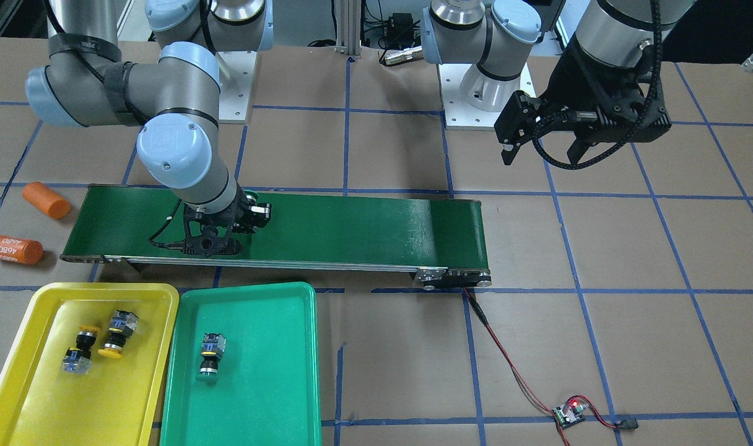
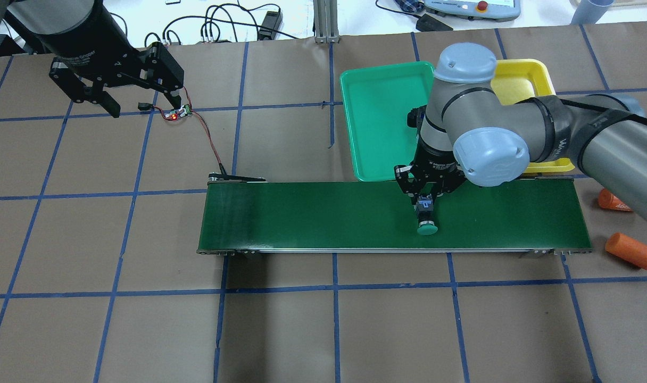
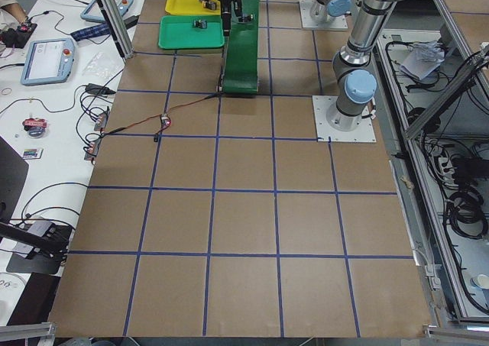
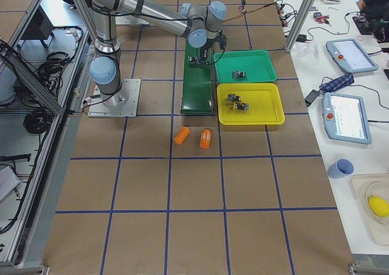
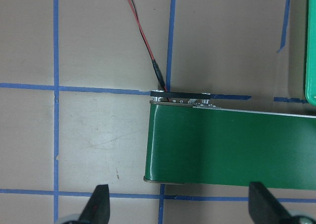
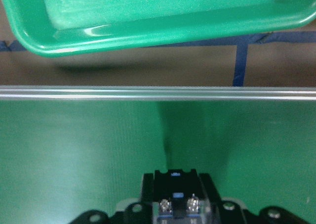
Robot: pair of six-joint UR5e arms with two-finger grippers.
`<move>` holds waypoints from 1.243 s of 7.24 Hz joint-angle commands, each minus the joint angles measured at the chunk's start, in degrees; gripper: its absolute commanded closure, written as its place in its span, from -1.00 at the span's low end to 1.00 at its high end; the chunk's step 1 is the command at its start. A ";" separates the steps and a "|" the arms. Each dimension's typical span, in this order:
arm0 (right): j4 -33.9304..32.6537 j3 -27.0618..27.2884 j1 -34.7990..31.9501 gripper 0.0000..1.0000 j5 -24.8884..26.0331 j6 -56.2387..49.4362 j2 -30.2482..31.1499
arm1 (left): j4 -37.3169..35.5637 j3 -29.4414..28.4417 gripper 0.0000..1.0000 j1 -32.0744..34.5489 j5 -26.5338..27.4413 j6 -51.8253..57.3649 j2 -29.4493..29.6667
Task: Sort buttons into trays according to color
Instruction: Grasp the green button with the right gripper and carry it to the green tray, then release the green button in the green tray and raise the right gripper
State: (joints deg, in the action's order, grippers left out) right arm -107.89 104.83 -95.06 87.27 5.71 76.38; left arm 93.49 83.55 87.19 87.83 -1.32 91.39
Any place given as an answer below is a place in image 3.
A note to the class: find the green push button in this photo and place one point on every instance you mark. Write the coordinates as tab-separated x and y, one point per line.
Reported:
200	23
246	18

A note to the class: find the person forearm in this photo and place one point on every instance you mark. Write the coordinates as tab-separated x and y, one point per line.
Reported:
12	9

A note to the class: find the yellow plastic tray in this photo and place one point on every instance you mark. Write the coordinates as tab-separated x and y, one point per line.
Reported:
191	7

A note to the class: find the green plastic tray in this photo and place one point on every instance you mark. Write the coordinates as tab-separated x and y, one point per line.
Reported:
177	33

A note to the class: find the green conveyor belt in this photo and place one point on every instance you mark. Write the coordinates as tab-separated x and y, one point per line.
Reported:
240	75

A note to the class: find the blue plaid pouch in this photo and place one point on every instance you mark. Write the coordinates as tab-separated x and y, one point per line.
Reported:
88	33

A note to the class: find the small red circuit board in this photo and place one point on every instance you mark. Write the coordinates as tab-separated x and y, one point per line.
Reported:
165	121

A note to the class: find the black power adapter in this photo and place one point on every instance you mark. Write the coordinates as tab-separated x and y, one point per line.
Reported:
95	89

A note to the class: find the near teach pendant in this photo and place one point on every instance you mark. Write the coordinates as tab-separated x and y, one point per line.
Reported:
48	62

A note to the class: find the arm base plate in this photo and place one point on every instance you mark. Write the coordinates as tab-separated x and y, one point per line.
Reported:
330	17
333	126

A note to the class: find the aluminium frame post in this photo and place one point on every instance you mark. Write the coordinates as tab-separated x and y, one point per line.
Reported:
119	33

